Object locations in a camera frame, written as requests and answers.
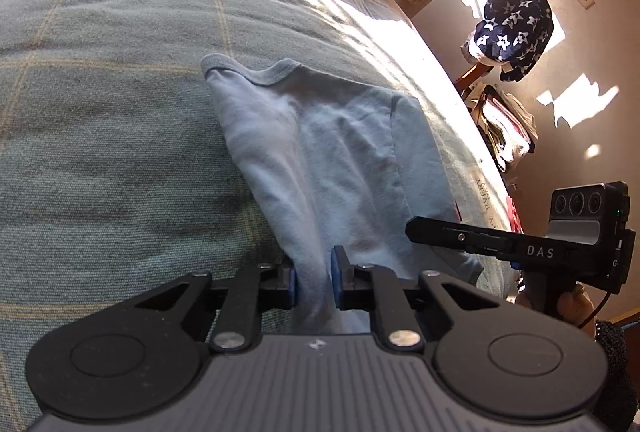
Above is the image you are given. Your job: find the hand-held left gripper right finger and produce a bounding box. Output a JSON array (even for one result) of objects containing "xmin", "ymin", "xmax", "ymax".
[{"xmin": 331, "ymin": 246, "xmax": 507, "ymax": 354}]

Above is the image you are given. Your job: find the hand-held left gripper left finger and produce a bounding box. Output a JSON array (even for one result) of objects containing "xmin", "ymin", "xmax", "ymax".
[{"xmin": 134, "ymin": 259, "xmax": 299, "ymax": 354}]

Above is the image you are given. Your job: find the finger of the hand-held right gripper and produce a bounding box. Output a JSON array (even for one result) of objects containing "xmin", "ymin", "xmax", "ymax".
[{"xmin": 405, "ymin": 216, "xmax": 523, "ymax": 263}]

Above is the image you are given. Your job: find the light blue cartoon print shirt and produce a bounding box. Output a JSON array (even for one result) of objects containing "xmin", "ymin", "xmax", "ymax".
[{"xmin": 200, "ymin": 53, "xmax": 485, "ymax": 335}]

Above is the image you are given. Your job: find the person's right forearm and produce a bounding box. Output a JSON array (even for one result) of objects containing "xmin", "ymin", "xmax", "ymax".
[{"xmin": 592, "ymin": 319, "xmax": 640, "ymax": 432}]

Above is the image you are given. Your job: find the person's right hand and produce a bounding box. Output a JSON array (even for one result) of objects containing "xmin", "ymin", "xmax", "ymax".
[{"xmin": 515, "ymin": 283, "xmax": 597, "ymax": 327}]

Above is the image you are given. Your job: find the pile of household clutter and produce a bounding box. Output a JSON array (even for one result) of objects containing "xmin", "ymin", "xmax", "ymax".
[{"xmin": 465, "ymin": 84, "xmax": 540, "ymax": 175}]

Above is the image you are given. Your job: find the wooden chair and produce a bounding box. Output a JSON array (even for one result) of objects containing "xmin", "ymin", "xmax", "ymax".
[{"xmin": 455, "ymin": 59, "xmax": 496, "ymax": 100}]

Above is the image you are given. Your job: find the navy star print cloth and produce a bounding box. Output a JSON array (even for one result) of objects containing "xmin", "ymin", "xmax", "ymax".
[{"xmin": 470, "ymin": 0, "xmax": 555, "ymax": 83}]

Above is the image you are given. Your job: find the black cable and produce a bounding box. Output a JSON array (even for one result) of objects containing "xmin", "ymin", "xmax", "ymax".
[{"xmin": 575, "ymin": 291, "xmax": 613, "ymax": 328}]

